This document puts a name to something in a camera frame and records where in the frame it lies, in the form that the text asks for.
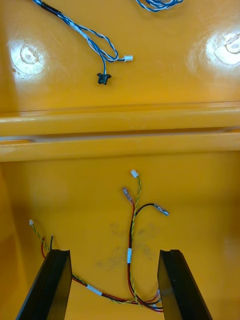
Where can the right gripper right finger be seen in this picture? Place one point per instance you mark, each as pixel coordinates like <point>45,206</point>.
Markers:
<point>180,290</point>

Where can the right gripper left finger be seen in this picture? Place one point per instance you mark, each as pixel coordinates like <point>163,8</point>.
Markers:
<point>47,287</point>

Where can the yellow-orange plastic bin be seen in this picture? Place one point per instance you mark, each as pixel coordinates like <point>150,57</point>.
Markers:
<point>200,237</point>
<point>162,75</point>

